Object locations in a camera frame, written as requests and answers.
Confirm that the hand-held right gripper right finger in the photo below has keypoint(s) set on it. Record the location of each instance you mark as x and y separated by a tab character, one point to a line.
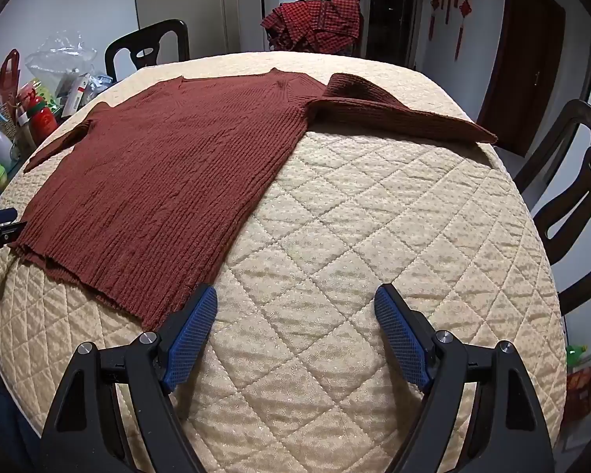
403	340

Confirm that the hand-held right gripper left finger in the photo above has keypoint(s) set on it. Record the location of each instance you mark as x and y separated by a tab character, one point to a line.
192	340

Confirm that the brown knit sweater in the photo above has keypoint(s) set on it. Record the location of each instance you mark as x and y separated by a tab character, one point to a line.
167	182

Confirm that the white plastic bottle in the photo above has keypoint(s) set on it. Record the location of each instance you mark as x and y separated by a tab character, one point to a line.
1	145

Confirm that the red sauce bottle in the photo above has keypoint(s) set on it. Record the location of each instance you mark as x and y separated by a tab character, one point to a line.
42	120

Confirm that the beige quilted table cover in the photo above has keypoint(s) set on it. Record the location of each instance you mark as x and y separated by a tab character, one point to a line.
349	236

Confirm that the red paper bag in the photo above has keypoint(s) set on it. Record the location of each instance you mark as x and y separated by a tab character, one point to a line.
9	76

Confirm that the white box with red stripe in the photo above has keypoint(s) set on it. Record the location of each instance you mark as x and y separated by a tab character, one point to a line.
74	93

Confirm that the clear plastic bag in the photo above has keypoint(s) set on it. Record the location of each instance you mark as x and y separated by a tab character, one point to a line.
61	56

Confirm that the red cardboard box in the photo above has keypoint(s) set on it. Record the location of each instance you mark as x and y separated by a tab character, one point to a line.
581	394

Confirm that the dark wooden chair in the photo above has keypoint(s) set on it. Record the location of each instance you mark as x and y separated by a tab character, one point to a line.
578	177
147	42

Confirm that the brown wooden door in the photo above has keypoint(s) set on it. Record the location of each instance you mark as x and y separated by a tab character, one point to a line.
519	59

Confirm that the red checked cloth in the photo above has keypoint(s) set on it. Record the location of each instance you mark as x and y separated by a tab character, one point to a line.
315	24

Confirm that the dark glass door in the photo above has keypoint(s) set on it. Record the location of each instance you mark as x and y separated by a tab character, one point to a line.
394	10

